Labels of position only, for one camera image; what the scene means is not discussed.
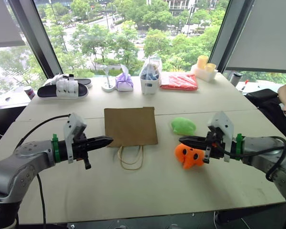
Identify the red marker pen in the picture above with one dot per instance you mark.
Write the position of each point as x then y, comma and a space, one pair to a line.
245, 84

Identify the white plastic basket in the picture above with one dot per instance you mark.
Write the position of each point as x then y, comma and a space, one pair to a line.
149, 84

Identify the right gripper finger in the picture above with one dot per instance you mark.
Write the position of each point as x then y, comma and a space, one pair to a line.
197, 145
195, 139

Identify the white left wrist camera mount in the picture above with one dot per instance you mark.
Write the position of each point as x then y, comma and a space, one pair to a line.
74, 124

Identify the tall yellow cup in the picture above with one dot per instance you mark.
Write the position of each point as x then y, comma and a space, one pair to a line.
201, 62

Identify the black white slide sandal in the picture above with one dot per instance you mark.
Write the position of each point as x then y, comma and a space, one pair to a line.
84, 81
64, 89

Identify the purple tissue pouch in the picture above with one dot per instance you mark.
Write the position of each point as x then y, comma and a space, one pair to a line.
124, 83

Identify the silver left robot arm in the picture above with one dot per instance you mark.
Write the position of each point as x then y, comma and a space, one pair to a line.
16, 164

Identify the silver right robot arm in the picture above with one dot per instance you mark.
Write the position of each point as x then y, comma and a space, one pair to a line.
262, 148

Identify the white can red label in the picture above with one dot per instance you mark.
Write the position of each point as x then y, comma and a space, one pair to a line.
29, 93

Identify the grey thermos bottle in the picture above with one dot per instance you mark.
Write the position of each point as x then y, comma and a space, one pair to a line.
236, 80

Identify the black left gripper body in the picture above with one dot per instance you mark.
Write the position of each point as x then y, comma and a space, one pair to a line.
80, 146

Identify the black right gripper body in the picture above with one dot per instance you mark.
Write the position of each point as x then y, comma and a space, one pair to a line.
217, 149

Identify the grey roller blind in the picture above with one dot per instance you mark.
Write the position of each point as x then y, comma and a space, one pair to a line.
264, 35
3, 23

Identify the white plastic tray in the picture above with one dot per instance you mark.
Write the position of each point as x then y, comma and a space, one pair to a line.
206, 75

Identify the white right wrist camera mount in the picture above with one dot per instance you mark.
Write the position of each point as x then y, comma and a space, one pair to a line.
225, 125

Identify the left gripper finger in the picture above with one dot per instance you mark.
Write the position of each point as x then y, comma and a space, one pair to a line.
96, 146
100, 140

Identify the white stand base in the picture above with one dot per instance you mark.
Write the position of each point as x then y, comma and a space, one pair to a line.
107, 86

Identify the green plush toy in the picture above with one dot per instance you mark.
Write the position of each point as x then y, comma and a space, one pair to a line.
182, 126

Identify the short yellow cup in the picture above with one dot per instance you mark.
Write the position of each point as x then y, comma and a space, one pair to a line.
210, 67

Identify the clear bag of items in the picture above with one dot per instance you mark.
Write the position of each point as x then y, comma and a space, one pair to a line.
150, 68

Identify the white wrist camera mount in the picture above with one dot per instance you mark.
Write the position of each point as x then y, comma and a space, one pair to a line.
74, 124
225, 125

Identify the red plastic packet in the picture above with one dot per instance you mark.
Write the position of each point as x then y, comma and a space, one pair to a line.
178, 82

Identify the orange plush toy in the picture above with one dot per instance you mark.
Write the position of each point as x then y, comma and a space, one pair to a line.
189, 157

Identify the brown paper bag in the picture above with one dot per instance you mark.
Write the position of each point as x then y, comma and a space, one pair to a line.
129, 126

